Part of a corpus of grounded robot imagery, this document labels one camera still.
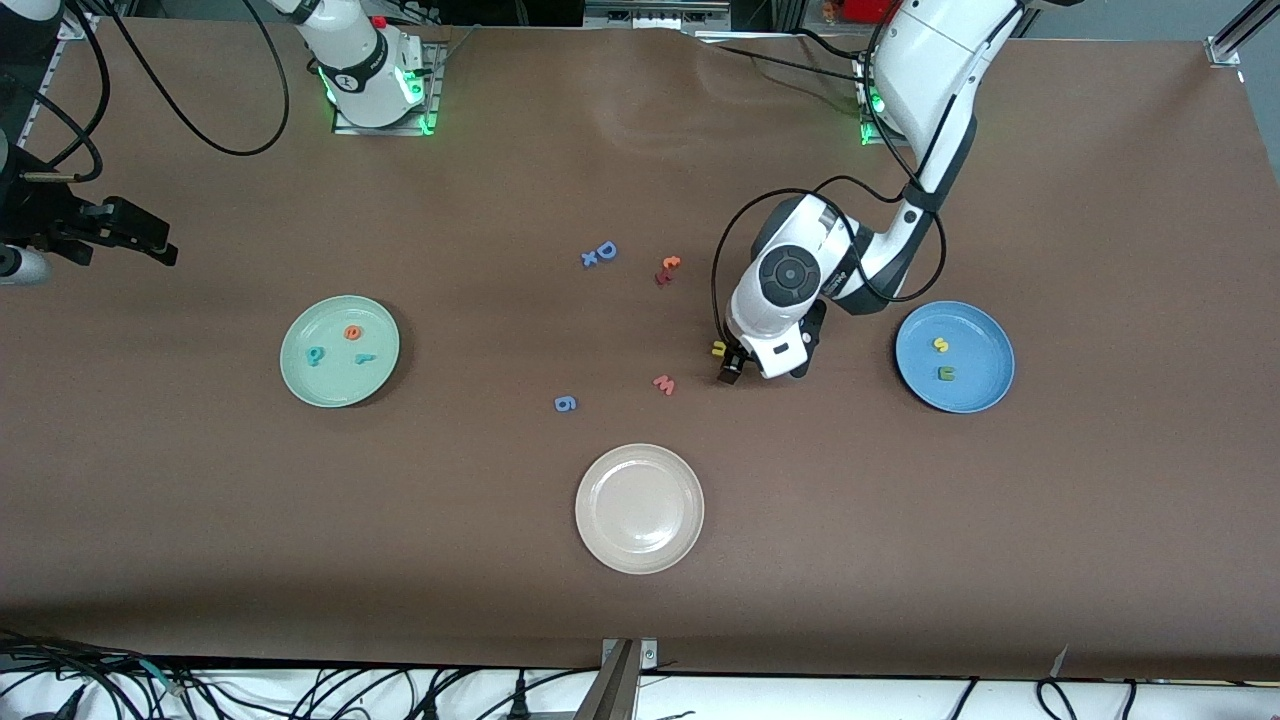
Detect beige round plate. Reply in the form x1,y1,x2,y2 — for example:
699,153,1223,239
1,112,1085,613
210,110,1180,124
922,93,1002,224
575,443,705,576

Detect blue round plate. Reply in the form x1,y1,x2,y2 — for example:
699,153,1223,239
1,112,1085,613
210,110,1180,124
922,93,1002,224
895,300,1016,414

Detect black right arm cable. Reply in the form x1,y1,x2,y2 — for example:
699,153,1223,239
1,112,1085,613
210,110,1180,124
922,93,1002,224
0,0,293,186

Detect metal table clamp bracket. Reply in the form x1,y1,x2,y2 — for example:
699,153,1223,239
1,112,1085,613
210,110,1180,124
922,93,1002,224
575,638,659,720

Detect mint green round plate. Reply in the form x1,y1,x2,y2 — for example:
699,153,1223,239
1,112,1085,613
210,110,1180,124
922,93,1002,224
280,295,401,409

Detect teal tipped floor cable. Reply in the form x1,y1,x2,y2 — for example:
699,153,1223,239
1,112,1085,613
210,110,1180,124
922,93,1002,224
135,658,191,699

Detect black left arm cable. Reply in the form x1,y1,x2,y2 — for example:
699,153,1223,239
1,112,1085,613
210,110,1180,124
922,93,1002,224
710,0,1086,346

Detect brown table cover sheet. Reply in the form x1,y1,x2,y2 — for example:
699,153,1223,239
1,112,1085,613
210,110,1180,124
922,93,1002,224
0,15,1280,683

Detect black cable on table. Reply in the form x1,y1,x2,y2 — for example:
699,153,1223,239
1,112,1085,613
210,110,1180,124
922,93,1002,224
700,30,881,81

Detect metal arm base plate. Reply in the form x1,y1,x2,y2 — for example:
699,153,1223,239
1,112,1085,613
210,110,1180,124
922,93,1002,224
858,50,913,149
332,40,441,136

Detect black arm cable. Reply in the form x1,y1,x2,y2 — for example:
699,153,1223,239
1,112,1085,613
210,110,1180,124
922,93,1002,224
0,0,293,186
710,0,1086,346

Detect aluminium table edge rail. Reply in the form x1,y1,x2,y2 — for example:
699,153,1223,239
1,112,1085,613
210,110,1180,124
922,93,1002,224
15,45,63,151

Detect black looped floor cable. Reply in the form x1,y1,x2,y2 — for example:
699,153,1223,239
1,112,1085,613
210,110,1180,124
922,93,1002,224
1036,677,1083,720

